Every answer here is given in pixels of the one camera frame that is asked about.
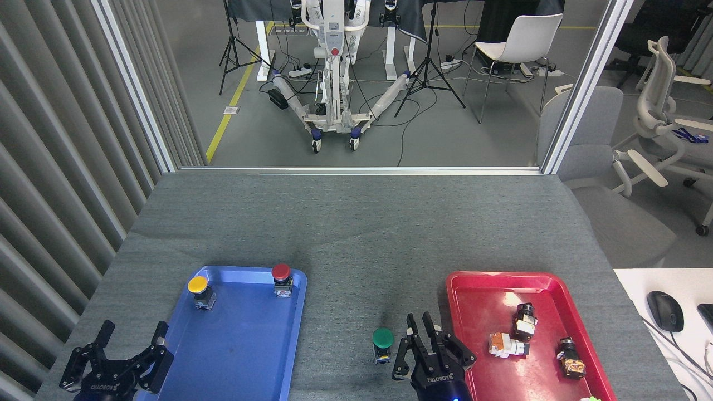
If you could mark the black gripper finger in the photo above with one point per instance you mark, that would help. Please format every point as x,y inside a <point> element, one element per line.
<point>157,365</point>
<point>454,351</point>
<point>404,359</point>
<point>75,367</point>

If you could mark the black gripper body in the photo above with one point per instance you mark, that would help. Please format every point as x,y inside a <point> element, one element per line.
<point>440,381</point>
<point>108,385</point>

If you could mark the green push button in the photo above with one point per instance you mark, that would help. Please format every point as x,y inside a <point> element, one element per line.
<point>382,337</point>

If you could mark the yellow push button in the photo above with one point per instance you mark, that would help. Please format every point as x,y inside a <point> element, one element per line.
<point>198,284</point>

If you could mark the red push button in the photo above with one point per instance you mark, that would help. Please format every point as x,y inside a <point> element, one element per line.
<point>281,271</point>

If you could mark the red plastic tray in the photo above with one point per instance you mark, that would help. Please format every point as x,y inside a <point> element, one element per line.
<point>484,306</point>

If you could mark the blue plastic tray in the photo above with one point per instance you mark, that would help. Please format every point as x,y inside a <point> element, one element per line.
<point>250,345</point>

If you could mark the black computer mouse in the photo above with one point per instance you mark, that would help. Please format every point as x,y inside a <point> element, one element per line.
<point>665,312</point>

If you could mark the grey upholstered chair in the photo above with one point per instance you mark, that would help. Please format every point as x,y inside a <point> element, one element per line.
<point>590,161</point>

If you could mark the white desk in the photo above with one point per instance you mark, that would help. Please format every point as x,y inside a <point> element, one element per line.
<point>685,281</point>

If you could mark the black keyboard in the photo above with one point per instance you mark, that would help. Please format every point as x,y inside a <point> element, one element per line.
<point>707,314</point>

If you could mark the grey floor plate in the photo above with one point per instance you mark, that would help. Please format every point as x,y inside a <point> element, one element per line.
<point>232,110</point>

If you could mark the white power strip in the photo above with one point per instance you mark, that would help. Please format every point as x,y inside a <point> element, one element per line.
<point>450,64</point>
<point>548,71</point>
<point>299,71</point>

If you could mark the black power adapter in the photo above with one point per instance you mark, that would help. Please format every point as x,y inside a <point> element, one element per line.
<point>278,99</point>

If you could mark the black tripod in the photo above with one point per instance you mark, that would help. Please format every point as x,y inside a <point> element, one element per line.
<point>429,62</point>
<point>232,42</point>

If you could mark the white office chair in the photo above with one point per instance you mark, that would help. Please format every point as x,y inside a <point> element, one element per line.
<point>652,106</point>

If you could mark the white plastic chair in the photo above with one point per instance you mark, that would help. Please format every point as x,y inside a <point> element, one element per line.
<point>523,39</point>

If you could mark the white wheeled stand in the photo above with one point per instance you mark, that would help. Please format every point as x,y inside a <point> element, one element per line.
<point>334,33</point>

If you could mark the black draped table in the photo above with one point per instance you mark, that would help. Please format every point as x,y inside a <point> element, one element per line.
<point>409,19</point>

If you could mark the black office chair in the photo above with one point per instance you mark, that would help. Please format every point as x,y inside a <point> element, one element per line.
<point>646,28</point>

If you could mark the white and orange switch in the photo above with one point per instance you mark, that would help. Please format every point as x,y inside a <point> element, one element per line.
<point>507,345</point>

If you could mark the black silver selector switch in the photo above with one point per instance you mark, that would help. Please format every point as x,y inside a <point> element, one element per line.
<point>525,323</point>

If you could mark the black switch with amber base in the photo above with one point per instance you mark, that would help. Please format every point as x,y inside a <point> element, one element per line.
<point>570,359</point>

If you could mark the silver frame rail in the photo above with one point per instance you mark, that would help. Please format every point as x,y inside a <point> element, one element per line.
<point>362,169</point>

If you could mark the silver frame post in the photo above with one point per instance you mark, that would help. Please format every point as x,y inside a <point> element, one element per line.
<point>585,83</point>
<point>133,83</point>

